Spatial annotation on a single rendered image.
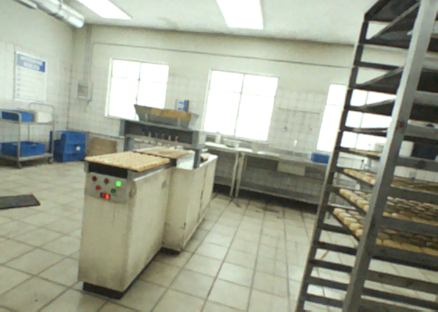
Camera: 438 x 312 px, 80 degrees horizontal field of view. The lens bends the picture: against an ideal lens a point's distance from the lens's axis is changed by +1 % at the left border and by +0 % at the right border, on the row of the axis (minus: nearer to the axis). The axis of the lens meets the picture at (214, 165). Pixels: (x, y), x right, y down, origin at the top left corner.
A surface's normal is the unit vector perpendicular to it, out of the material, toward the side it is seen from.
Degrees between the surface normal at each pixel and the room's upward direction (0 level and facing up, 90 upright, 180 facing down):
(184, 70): 90
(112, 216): 90
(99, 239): 90
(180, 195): 90
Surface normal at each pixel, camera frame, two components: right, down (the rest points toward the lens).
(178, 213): -0.17, 0.13
